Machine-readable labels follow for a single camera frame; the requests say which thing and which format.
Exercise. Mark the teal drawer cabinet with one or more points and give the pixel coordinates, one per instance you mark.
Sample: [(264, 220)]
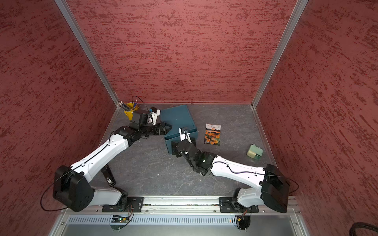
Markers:
[(178, 117)]

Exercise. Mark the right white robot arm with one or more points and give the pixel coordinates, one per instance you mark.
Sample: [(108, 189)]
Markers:
[(266, 185)]

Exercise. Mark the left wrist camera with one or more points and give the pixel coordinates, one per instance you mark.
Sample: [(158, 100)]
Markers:
[(153, 115)]

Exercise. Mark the right corner aluminium post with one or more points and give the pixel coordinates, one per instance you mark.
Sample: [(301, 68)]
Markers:
[(288, 31)]

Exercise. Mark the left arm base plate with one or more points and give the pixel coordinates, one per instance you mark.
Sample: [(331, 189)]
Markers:
[(130, 204)]

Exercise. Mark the green pencil sharpener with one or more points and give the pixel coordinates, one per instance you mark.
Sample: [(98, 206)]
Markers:
[(255, 152)]

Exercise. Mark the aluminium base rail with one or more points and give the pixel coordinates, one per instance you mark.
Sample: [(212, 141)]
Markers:
[(181, 216)]

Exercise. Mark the left corner aluminium post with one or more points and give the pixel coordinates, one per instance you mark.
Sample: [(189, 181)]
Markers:
[(78, 33)]

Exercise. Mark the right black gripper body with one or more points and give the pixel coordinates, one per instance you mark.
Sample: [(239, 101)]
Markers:
[(179, 153)]

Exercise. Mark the pens in cup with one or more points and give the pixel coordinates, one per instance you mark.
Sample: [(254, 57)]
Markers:
[(128, 107)]

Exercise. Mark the corner aluminium post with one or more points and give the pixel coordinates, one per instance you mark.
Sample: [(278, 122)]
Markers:
[(288, 31), (78, 33)]

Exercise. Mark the orange flower seed bag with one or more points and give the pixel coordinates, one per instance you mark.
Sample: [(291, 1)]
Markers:
[(212, 134)]

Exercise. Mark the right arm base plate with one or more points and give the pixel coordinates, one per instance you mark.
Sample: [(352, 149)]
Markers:
[(227, 206)]

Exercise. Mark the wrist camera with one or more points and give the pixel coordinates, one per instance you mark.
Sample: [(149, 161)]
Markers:
[(184, 134), (153, 115)]

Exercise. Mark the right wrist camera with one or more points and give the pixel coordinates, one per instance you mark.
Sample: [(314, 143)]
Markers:
[(184, 134)]

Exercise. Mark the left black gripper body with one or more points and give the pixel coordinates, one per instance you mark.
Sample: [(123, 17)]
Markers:
[(152, 130)]

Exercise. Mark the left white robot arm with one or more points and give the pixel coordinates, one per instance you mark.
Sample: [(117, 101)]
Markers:
[(71, 186)]

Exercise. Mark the yellow pen cup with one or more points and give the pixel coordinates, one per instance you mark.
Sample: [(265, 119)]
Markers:
[(130, 114)]

